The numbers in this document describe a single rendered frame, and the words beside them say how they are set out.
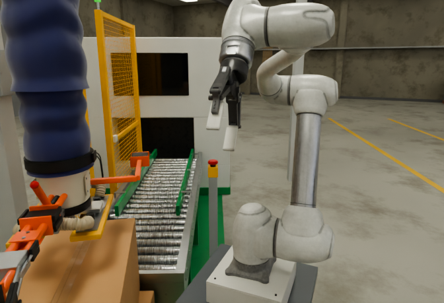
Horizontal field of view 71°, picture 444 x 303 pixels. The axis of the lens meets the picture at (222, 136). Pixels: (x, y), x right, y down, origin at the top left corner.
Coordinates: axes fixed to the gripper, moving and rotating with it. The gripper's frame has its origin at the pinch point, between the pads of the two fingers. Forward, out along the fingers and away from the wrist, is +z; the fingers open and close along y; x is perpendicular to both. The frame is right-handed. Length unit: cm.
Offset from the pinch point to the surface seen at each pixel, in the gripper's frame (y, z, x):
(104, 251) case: -50, 33, -58
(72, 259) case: -43, 38, -67
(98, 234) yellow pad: -28, 27, -47
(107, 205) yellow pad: -43, 16, -58
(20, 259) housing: 5, 35, -41
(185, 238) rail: -128, 21, -57
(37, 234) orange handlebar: -2, 29, -47
